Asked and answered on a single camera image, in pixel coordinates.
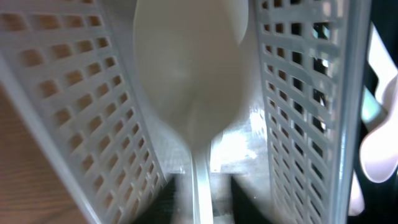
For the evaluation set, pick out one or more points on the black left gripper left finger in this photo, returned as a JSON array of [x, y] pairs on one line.
[[161, 209]]

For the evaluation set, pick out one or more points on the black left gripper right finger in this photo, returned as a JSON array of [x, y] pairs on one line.
[[244, 210]]

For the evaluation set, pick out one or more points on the white plastic spoon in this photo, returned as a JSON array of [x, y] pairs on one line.
[[190, 65]]

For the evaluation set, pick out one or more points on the clear perforated plastic basket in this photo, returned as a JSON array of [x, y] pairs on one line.
[[69, 68]]

